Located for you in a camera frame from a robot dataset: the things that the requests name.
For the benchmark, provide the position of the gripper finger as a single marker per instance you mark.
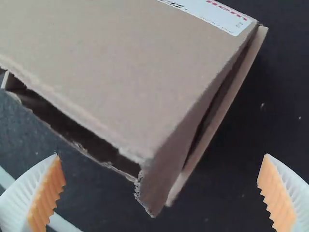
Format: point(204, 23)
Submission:
point(285, 193)
point(33, 193)

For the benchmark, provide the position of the cardboard box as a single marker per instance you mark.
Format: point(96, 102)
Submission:
point(120, 72)

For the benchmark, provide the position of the black mat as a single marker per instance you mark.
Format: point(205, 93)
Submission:
point(241, 145)

